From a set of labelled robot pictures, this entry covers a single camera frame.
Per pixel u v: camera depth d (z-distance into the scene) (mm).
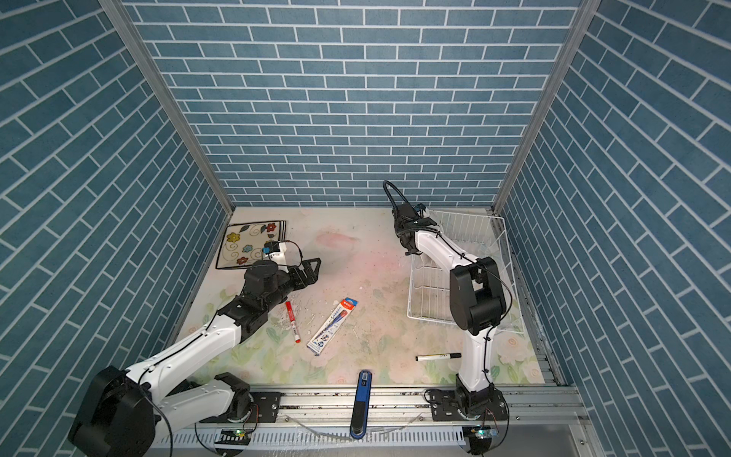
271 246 722
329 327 866
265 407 735
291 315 909
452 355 825
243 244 1052
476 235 1087
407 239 715
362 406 740
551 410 732
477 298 524
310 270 739
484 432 714
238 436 722
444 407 737
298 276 722
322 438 705
